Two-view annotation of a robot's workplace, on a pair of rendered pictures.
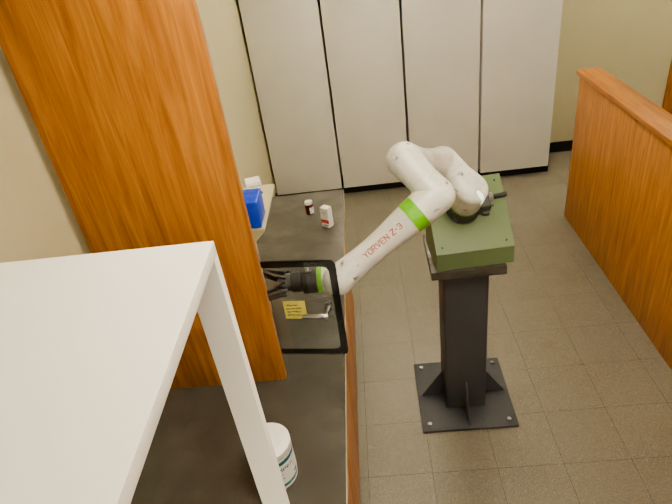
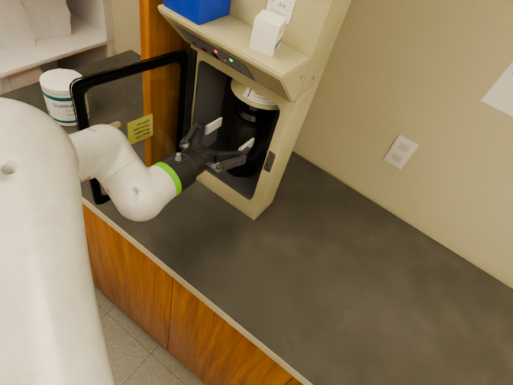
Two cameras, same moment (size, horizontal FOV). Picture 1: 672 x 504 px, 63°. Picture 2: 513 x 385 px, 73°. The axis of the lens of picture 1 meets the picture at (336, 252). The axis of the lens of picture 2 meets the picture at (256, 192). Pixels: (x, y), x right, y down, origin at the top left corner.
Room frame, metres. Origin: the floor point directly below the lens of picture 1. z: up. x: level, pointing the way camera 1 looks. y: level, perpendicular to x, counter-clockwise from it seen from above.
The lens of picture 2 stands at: (1.99, -0.38, 1.83)
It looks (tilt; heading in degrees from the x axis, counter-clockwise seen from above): 47 degrees down; 106
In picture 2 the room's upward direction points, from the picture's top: 18 degrees clockwise
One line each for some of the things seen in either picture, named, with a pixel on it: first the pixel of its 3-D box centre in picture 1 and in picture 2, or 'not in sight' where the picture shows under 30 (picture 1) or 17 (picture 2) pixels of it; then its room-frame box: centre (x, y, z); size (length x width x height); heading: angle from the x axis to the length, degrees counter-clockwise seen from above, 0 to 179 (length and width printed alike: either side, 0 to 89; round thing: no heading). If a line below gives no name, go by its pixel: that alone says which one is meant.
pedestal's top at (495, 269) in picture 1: (462, 253); not in sight; (2.04, -0.56, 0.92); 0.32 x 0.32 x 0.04; 84
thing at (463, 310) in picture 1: (462, 331); not in sight; (2.04, -0.56, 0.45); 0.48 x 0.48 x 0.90; 84
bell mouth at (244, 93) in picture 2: not in sight; (264, 81); (1.68, 0.41, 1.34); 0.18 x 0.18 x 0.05
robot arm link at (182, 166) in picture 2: not in sight; (176, 171); (1.63, 0.11, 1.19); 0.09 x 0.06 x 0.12; 174
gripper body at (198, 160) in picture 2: not in sight; (196, 158); (1.64, 0.18, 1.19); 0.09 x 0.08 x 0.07; 84
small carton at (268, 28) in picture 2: (254, 187); (267, 33); (1.72, 0.24, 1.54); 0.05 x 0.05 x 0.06; 11
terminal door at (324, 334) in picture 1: (297, 310); (138, 132); (1.47, 0.16, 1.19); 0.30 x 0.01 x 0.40; 78
